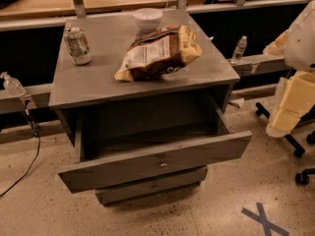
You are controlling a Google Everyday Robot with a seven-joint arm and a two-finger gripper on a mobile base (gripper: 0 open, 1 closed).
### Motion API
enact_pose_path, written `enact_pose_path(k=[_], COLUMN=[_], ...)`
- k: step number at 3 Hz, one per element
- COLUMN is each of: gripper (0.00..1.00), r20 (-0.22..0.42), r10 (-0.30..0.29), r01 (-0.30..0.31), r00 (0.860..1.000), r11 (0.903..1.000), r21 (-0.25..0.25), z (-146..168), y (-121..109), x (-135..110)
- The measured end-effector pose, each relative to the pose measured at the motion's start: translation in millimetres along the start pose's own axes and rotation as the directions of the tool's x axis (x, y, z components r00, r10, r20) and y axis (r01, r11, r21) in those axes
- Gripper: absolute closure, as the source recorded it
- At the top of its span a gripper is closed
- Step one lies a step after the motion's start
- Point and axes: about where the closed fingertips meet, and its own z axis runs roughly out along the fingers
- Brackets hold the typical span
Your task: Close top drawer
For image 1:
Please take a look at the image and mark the grey top drawer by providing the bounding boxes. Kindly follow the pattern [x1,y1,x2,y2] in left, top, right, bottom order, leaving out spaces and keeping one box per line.
[58,90,252,193]

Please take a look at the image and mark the grey drawer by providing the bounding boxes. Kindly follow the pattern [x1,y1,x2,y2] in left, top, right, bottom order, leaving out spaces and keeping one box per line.
[58,90,252,193]
[95,165,208,205]

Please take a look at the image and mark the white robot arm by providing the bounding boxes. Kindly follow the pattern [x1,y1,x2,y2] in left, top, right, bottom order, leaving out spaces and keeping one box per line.
[263,1,315,138]

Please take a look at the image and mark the grey bottom drawer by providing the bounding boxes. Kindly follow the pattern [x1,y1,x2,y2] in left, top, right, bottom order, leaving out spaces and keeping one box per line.
[95,165,208,205]

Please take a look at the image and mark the grey drawer cabinet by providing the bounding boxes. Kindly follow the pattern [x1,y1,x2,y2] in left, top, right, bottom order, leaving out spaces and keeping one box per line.
[49,10,239,141]

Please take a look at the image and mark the clear plastic water bottle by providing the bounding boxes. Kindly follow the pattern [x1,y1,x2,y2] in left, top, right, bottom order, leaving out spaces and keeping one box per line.
[231,35,247,64]

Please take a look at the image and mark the black wheeled chair base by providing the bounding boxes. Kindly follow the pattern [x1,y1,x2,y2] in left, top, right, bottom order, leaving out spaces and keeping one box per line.
[256,102,315,185]

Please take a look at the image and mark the blue tape cross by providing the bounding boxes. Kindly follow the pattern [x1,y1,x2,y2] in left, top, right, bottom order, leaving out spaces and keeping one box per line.
[241,203,289,236]

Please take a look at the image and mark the brown chip bag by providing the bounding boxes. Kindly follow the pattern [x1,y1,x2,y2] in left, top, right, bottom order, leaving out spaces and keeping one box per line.
[114,25,203,82]

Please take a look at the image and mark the white ceramic bowl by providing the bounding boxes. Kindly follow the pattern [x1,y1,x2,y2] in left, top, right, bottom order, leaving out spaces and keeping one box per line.
[133,8,163,32]

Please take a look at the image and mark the white soda can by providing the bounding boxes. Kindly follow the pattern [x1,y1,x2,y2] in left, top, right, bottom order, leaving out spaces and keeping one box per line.
[64,27,92,65]

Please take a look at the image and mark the clear sanitizer pump bottle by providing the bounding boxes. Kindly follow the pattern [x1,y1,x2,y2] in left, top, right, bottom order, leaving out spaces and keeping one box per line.
[0,72,26,97]

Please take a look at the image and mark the black cable on floor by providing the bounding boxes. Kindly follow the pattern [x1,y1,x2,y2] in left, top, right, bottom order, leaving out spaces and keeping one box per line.
[0,110,42,199]

